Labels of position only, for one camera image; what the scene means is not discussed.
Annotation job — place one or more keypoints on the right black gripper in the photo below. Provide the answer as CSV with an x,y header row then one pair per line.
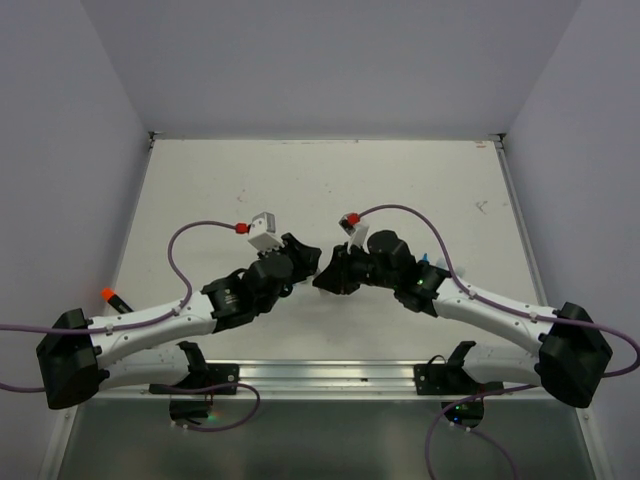
x,y
337,277

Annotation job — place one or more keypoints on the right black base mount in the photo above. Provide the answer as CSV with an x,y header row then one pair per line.
x,y
445,376

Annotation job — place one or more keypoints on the orange-capped black highlighter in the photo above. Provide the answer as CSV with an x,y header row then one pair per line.
x,y
115,301

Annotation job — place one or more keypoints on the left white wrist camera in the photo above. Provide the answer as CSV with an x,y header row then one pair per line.
x,y
262,233

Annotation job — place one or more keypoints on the blue translucent pen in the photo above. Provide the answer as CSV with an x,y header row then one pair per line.
x,y
442,264

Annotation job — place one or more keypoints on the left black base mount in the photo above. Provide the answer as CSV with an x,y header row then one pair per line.
x,y
200,374

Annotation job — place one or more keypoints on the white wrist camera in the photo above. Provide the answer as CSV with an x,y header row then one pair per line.
x,y
262,233
355,228

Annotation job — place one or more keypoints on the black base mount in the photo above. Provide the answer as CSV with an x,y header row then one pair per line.
x,y
200,374
445,376

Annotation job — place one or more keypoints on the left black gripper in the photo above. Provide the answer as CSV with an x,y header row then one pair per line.
x,y
305,257

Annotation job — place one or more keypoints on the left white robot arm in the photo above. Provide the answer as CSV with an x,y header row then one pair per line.
x,y
81,356

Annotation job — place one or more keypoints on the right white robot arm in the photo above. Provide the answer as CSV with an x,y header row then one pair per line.
x,y
555,349

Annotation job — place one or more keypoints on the aluminium front rail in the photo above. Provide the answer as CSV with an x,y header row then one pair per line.
x,y
320,377

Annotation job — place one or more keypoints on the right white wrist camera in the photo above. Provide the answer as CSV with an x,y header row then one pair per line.
x,y
355,228

